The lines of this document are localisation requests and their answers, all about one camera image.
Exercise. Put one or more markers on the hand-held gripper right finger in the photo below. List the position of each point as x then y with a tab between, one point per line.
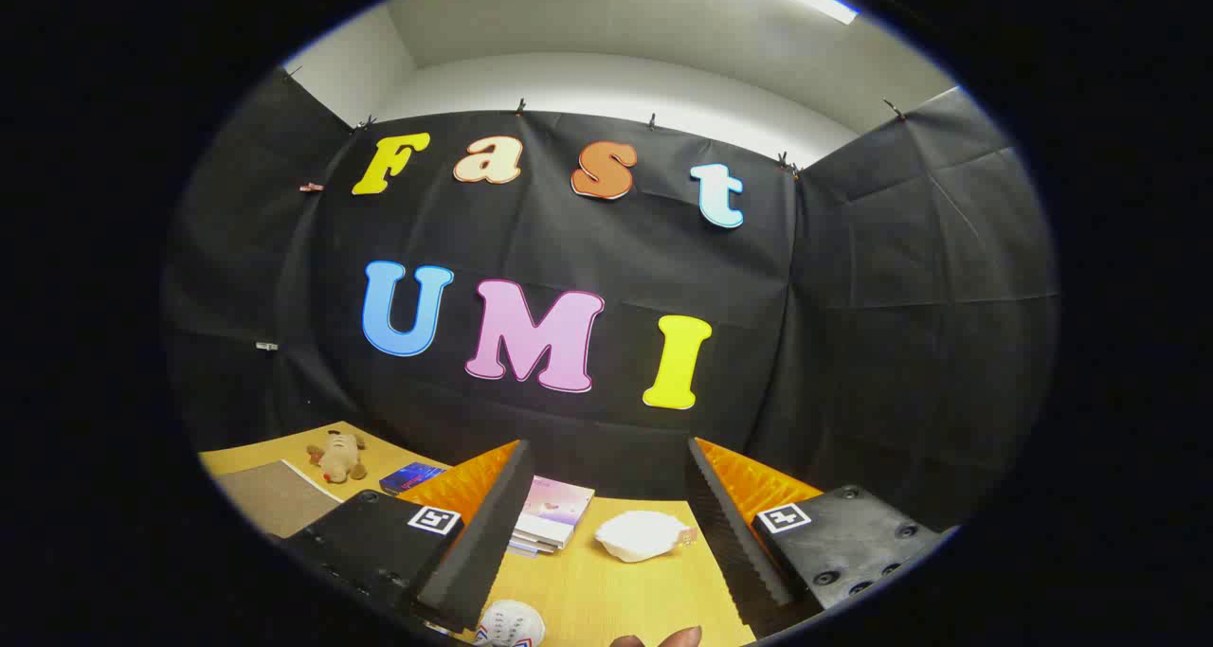
734	533

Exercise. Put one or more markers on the white ribbed soft item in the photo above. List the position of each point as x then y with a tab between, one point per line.
640	536

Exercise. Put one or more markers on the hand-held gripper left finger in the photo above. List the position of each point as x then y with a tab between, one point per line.
479	552

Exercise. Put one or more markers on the pink cover book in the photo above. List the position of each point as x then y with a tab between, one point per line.
559	505

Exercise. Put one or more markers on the white striped canvas shoe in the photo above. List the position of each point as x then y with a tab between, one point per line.
512	623

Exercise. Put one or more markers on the beige fabric storage box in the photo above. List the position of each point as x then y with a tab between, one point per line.
275	500

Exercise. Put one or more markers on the tan plush dog toy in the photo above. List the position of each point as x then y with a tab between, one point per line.
338	456

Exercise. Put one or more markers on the dark blue book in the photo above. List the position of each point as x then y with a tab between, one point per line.
409	477

